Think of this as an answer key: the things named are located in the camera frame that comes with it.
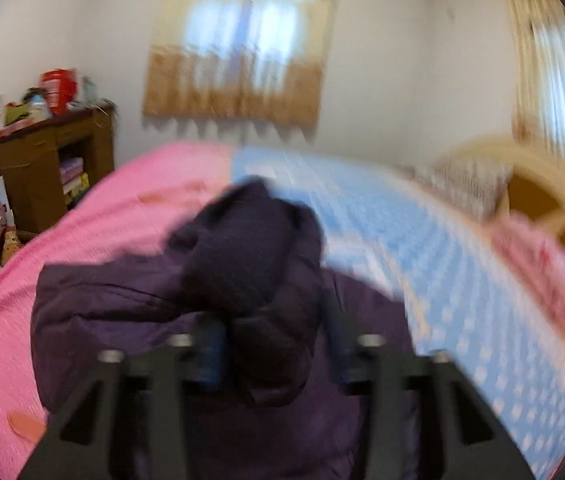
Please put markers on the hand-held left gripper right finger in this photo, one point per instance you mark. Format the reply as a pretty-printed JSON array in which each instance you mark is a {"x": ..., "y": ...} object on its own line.
[{"x": 338, "y": 345}]

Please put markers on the beige striped side curtain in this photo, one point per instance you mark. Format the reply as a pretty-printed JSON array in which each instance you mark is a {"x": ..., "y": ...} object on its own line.
[{"x": 552, "y": 70}]

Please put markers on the brown wooden desk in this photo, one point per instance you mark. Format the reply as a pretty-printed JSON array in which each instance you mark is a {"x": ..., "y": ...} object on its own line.
[{"x": 27, "y": 160}]

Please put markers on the pink and blue bedspread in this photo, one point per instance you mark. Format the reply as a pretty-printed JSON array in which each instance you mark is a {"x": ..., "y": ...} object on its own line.
[{"x": 112, "y": 210}]

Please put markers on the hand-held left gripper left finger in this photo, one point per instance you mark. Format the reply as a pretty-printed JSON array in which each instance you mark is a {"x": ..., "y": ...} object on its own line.
[{"x": 212, "y": 355}]

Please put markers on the beige patterned window curtain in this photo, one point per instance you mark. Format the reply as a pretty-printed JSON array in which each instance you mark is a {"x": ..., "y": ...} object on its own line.
[{"x": 242, "y": 60}]

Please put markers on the stack of books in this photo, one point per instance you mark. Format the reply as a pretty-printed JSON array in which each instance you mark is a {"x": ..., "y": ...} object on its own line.
[{"x": 72, "y": 175}]

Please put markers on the grey patterned pillow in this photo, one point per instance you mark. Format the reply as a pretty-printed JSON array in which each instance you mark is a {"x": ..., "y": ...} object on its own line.
[{"x": 472, "y": 185}]

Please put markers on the cream wooden headboard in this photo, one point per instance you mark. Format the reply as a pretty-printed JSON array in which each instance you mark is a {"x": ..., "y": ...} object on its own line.
[{"x": 552, "y": 175}]

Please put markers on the green box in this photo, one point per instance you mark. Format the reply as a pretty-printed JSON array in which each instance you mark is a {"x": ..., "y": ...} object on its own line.
[{"x": 18, "y": 112}]

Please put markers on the purple padded jacket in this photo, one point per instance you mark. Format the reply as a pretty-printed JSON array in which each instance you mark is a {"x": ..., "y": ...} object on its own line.
[{"x": 242, "y": 260}]

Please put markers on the red box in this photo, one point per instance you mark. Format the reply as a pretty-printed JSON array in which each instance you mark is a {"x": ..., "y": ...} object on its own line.
[{"x": 60, "y": 91}]

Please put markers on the pink pillow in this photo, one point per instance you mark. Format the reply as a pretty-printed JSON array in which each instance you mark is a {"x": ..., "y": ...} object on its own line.
[{"x": 542, "y": 265}]

